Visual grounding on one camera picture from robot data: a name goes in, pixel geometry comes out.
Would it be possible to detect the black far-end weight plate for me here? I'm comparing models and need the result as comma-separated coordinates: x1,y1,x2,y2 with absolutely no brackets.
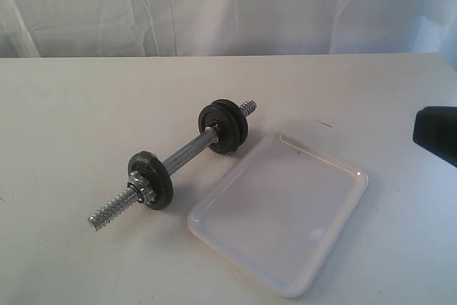
128,151,174,210

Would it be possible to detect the chrome star collar nut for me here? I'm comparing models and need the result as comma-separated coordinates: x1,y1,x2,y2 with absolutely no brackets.
127,171,155,204

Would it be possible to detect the chrome threaded dumbbell bar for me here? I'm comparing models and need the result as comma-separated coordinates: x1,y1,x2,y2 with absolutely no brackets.
87,99,257,231

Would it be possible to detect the white rectangular plastic tray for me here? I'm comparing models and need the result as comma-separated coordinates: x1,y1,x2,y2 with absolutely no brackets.
188,134,368,298

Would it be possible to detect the white backdrop curtain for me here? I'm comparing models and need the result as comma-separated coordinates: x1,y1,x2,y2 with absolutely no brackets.
1,0,456,61

